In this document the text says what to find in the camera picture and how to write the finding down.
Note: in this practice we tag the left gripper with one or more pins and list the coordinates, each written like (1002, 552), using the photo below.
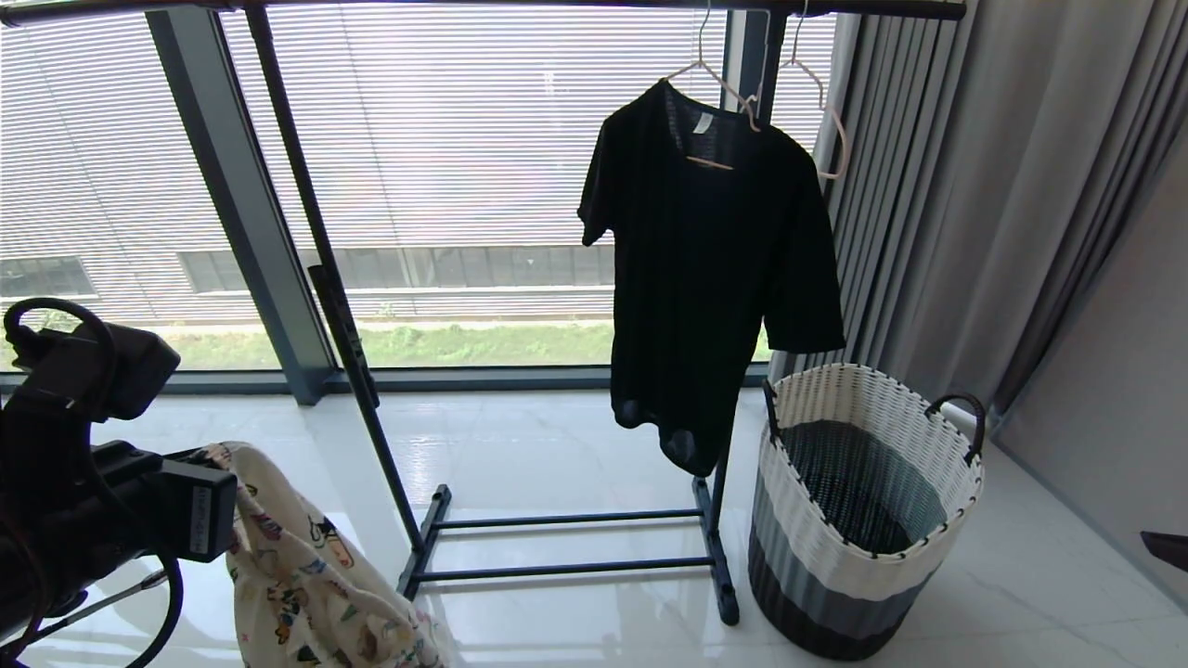
(186, 510)

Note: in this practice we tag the cream printed garment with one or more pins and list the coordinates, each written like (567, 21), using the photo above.
(306, 575)

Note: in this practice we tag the black t-shirt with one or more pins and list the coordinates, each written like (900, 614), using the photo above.
(696, 278)

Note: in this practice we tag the pink clothes hanger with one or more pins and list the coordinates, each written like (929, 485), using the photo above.
(752, 116)
(841, 139)

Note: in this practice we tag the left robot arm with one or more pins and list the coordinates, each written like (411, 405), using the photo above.
(46, 501)

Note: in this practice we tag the black clothes rack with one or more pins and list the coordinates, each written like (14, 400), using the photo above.
(345, 343)

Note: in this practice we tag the white laundry basket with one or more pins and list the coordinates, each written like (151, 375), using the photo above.
(863, 399)

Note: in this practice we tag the window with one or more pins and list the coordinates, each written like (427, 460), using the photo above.
(251, 232)

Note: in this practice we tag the grey curtain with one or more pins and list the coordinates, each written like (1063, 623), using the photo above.
(974, 186)

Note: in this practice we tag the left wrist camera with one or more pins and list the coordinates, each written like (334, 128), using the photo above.
(121, 371)

